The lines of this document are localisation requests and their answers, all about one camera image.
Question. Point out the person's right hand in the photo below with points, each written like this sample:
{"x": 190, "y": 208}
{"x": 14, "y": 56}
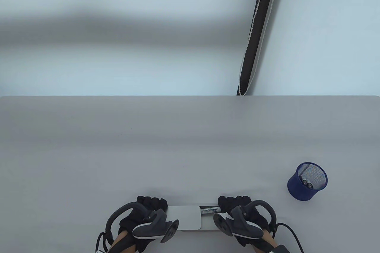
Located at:
{"x": 228, "y": 202}

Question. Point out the person's left hand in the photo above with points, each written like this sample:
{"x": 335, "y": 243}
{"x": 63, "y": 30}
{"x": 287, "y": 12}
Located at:
{"x": 130, "y": 220}

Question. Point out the silver sliding box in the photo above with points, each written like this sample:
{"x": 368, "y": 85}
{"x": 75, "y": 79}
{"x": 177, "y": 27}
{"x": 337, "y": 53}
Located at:
{"x": 184, "y": 217}

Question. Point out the person's right forearm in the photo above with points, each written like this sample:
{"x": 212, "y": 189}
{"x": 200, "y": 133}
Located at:
{"x": 262, "y": 245}

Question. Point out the person's left forearm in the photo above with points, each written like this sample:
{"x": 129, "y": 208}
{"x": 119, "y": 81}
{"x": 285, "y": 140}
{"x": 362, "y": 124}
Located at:
{"x": 123, "y": 245}

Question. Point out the grey left hand controller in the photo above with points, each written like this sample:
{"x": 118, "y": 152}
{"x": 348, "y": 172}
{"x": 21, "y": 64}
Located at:
{"x": 151, "y": 227}

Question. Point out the grey hand controller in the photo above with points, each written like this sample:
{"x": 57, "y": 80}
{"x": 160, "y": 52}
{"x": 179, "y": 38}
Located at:
{"x": 243, "y": 224}
{"x": 151, "y": 227}

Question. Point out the grey right hand controller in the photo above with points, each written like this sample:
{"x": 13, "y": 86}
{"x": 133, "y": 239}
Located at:
{"x": 243, "y": 224}

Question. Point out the blue mesh pen cup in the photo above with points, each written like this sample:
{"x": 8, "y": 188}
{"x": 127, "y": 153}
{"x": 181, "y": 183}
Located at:
{"x": 299, "y": 192}

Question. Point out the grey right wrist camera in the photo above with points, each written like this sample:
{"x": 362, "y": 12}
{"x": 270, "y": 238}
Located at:
{"x": 279, "y": 249}

